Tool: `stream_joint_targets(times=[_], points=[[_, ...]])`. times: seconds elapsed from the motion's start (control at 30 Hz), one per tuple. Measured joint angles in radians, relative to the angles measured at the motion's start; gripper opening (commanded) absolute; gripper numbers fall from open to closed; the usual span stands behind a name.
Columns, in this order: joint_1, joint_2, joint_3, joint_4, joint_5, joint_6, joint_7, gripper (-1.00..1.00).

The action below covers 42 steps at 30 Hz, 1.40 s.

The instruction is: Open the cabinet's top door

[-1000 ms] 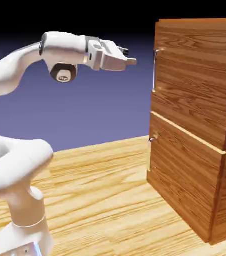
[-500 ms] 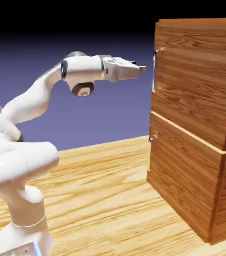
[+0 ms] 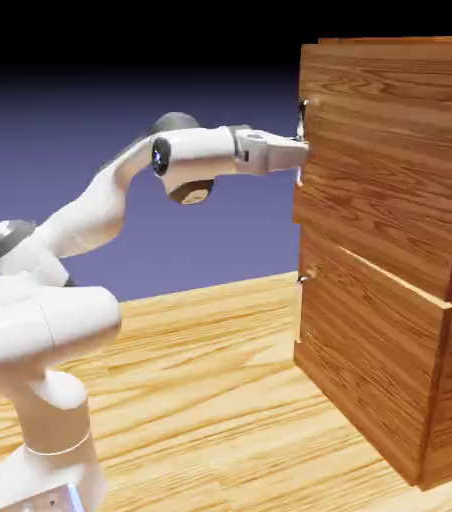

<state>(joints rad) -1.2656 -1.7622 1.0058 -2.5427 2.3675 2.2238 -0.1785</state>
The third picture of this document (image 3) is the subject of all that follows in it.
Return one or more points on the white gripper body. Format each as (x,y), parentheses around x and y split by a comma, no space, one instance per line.
(284,154)

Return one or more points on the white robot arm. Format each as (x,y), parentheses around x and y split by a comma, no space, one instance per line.
(90,216)

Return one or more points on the wooden cabinet door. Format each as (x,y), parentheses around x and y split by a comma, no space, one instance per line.
(370,360)
(386,192)

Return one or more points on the wooden cabinet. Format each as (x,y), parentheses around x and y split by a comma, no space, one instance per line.
(394,240)

